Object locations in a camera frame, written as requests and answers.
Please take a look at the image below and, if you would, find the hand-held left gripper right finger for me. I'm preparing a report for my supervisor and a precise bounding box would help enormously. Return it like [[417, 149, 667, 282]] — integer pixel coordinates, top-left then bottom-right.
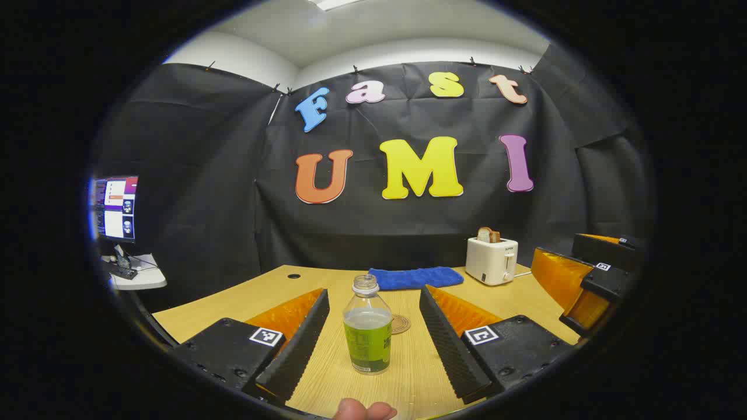
[[419, 285, 575, 405]]

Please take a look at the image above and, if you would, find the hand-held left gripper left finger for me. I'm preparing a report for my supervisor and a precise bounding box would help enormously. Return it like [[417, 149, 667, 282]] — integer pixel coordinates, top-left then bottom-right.
[[169, 288, 330, 407]]

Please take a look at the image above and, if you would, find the clear water bottle green label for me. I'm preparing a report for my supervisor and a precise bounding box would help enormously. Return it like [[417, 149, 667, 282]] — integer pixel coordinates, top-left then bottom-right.
[[343, 274, 393, 375]]

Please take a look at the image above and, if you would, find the blue towel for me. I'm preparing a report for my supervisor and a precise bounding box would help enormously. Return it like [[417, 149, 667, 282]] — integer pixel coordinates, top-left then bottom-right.
[[368, 267, 465, 291]]

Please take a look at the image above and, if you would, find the white toaster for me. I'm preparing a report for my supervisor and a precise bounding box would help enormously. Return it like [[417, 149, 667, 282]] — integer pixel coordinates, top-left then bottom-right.
[[465, 236, 519, 286]]

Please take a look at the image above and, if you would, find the white side table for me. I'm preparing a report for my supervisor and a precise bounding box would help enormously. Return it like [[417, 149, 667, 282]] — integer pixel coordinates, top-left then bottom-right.
[[108, 253, 167, 291]]

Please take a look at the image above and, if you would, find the black backdrop cloth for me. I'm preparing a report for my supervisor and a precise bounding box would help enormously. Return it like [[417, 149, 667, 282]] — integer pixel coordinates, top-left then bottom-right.
[[93, 61, 648, 313]]

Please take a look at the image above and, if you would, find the computer monitor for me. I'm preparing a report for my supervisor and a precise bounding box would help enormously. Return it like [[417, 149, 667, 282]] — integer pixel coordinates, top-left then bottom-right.
[[90, 176, 139, 243]]

